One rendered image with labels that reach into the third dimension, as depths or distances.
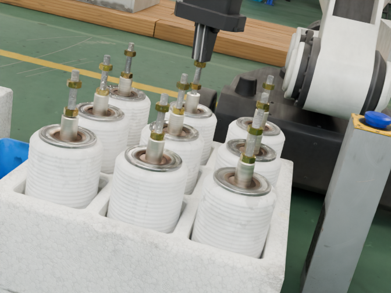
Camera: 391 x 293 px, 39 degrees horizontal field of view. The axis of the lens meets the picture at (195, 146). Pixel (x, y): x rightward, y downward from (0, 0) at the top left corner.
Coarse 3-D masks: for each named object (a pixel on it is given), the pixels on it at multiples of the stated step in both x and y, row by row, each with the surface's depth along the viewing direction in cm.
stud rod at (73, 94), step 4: (72, 72) 69; (76, 72) 69; (72, 76) 70; (76, 76) 70; (72, 80) 70; (76, 80) 70; (72, 88) 70; (72, 92) 70; (76, 92) 70; (72, 96) 70; (76, 96) 71; (68, 100) 71; (72, 100) 71; (68, 104) 71; (72, 104) 71; (68, 108) 71; (72, 108) 71; (68, 116) 71
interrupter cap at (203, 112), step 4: (172, 104) 94; (184, 104) 95; (200, 104) 96; (200, 108) 95; (204, 108) 95; (208, 108) 95; (184, 112) 91; (188, 112) 92; (196, 112) 93; (200, 112) 94; (204, 112) 93; (208, 112) 94; (188, 116) 90; (192, 116) 90; (196, 116) 90; (200, 116) 90; (204, 116) 91; (208, 116) 92
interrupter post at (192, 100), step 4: (188, 92) 92; (188, 96) 92; (192, 96) 91; (196, 96) 92; (188, 100) 92; (192, 100) 92; (196, 100) 92; (188, 104) 92; (192, 104) 92; (196, 104) 92; (184, 108) 93; (188, 108) 92; (192, 108) 92; (196, 108) 93; (192, 112) 92
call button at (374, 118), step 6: (366, 114) 83; (372, 114) 83; (378, 114) 84; (384, 114) 84; (366, 120) 84; (372, 120) 82; (378, 120) 82; (384, 120) 82; (390, 120) 82; (378, 126) 82; (384, 126) 83
